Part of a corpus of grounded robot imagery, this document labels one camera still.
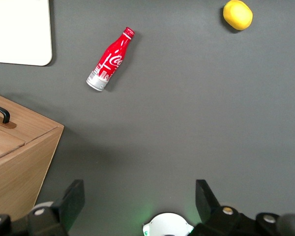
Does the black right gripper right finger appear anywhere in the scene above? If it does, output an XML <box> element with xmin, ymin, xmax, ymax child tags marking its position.
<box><xmin>194</xmin><ymin>179</ymin><xmax>281</xmax><ymax>236</ymax></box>

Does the red coke bottle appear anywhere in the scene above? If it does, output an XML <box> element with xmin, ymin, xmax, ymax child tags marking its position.
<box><xmin>86</xmin><ymin>26</ymin><xmax>136</xmax><ymax>92</ymax></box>

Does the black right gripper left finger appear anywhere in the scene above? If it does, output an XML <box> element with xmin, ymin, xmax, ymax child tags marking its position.
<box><xmin>0</xmin><ymin>179</ymin><xmax>86</xmax><ymax>236</ymax></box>

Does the wooden drawer cabinet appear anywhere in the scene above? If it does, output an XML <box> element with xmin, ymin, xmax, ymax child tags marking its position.
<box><xmin>0</xmin><ymin>90</ymin><xmax>65</xmax><ymax>222</ymax></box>

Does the yellow lemon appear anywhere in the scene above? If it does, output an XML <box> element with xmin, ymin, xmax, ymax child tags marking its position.
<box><xmin>223</xmin><ymin>0</ymin><xmax>254</xmax><ymax>31</ymax></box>

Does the beige plastic tray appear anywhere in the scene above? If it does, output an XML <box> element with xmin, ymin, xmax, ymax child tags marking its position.
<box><xmin>0</xmin><ymin>0</ymin><xmax>53</xmax><ymax>66</ymax></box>

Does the black lower drawer handle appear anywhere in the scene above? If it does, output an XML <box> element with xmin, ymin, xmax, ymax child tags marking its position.
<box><xmin>0</xmin><ymin>102</ymin><xmax>11</xmax><ymax>124</ymax></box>

